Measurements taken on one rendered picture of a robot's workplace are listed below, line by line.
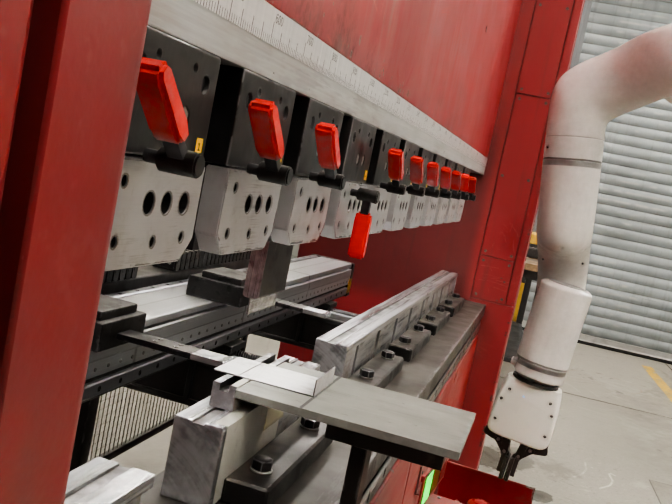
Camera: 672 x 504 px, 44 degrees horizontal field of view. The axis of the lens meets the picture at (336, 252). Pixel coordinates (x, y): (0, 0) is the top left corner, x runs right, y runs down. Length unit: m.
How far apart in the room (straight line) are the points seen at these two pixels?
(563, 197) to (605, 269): 7.39
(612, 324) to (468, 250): 5.72
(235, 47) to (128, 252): 0.21
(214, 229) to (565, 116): 0.75
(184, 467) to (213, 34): 0.50
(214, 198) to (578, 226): 0.74
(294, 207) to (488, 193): 2.24
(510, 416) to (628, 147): 7.43
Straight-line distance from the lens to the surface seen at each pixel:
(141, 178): 0.60
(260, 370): 1.08
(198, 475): 0.97
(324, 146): 0.91
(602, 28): 8.84
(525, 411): 1.40
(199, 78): 0.66
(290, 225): 0.94
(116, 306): 1.15
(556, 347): 1.37
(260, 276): 1.00
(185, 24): 0.63
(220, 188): 0.74
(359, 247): 1.16
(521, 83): 3.17
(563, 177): 1.35
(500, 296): 3.16
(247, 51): 0.75
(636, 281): 8.78
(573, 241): 1.35
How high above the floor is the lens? 1.28
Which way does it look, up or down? 6 degrees down
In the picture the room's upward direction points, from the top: 12 degrees clockwise
